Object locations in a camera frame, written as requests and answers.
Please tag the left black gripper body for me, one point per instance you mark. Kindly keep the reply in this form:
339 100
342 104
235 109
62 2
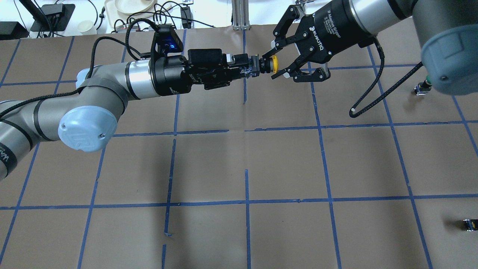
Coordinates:
170 77

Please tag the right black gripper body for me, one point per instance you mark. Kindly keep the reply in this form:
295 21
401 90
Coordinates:
332 33

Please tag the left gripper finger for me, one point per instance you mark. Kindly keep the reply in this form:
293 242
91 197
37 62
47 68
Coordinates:
240 59
235 74

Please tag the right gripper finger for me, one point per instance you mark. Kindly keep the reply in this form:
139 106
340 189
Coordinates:
270 48
278 74

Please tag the yellow push button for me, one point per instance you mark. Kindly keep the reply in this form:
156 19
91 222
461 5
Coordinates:
263 65

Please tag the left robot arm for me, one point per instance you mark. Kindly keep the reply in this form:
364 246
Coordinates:
87 118

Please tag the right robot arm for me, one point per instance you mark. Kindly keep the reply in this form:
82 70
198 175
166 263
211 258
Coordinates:
443 35

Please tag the red push button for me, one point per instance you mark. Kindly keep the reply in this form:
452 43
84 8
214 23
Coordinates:
422 88

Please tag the green push button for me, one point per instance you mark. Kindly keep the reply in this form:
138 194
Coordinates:
470 225

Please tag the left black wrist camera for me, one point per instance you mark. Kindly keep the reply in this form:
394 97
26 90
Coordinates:
165 41

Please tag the aluminium frame post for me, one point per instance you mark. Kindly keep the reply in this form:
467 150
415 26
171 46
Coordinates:
240 15

